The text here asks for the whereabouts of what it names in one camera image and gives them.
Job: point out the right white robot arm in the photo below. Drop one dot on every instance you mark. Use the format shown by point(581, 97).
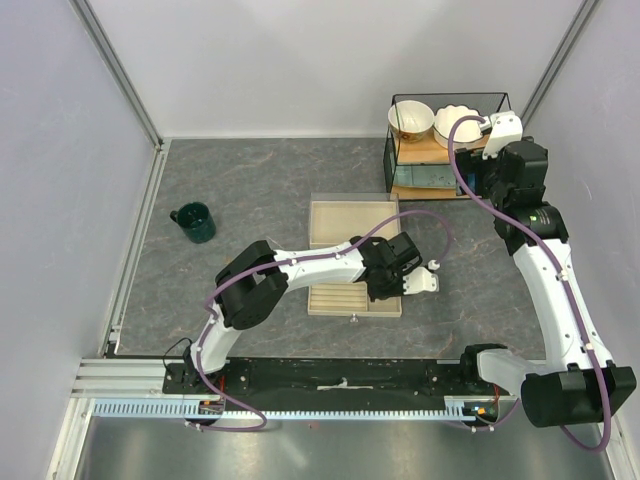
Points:
point(578, 382)

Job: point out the white scalloped bowl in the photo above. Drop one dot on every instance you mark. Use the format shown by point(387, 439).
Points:
point(468, 134)

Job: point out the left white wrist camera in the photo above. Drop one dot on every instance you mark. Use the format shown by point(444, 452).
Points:
point(420, 280)

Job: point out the light blue cable duct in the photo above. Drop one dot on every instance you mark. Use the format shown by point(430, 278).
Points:
point(450, 410)

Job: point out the beige jewelry tray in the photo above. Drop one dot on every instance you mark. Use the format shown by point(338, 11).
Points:
point(349, 299)

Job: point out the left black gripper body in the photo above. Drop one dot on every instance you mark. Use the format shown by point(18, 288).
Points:
point(392, 285)

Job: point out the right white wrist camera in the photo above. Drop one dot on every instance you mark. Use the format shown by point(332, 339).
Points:
point(503, 128)

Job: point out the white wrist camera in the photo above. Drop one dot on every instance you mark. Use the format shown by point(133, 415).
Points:
point(503, 128)
point(420, 280)

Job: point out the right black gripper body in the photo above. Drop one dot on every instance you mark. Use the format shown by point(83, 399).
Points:
point(488, 184)

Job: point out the dark green mug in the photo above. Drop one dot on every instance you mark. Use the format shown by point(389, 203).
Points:
point(195, 221)

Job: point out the white bowl with floral pattern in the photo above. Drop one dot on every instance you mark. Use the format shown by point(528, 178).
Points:
point(410, 120)

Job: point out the beige jewelry box with lid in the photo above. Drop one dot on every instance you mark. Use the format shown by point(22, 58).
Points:
point(337, 217)

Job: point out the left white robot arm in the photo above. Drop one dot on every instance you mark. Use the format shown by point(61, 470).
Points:
point(251, 286)

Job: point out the black wire shelf rack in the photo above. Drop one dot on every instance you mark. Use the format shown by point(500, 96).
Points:
point(428, 151)

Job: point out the light blue rectangular plate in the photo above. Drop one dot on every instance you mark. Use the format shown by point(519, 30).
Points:
point(425, 176)

